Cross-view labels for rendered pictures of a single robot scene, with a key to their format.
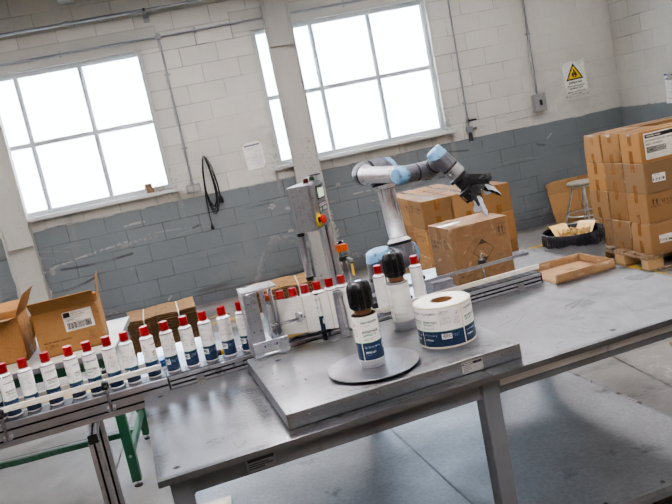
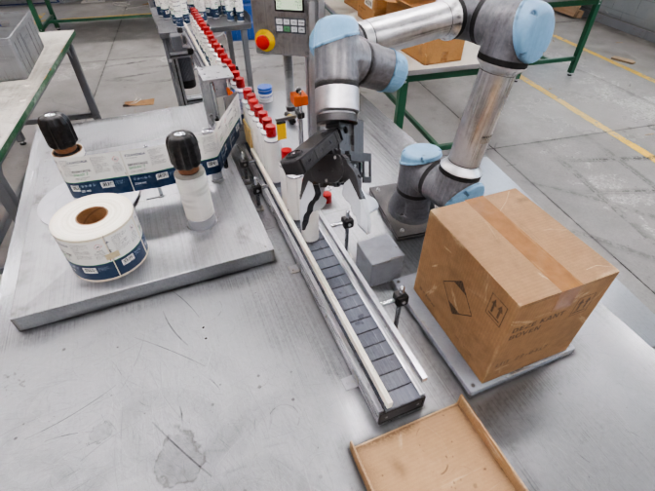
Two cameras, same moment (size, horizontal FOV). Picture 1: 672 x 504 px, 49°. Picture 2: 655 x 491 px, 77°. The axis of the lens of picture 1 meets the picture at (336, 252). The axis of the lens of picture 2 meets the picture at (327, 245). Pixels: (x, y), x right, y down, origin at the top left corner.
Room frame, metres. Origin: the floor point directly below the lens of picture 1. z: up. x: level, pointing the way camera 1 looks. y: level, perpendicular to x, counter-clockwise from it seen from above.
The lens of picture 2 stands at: (2.99, -1.23, 1.69)
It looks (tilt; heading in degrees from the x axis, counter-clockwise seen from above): 43 degrees down; 83
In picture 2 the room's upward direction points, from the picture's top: straight up
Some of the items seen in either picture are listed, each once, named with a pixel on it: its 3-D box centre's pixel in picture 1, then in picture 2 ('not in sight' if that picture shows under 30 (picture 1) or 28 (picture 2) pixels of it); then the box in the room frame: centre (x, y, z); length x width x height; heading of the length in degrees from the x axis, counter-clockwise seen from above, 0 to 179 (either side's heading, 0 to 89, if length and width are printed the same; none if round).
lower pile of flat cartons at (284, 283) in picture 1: (284, 291); not in sight; (7.48, 0.61, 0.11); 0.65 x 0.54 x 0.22; 95
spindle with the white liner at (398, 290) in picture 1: (398, 290); (191, 181); (2.73, -0.20, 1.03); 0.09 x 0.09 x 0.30
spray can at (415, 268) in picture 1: (417, 279); (309, 209); (3.05, -0.32, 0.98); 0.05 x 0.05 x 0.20
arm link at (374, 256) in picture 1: (380, 262); (420, 168); (3.40, -0.19, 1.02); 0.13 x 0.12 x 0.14; 118
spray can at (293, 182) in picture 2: not in sight; (295, 189); (3.02, -0.21, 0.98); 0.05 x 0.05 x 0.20
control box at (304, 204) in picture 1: (309, 206); (286, 15); (3.03, 0.07, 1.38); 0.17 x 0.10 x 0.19; 160
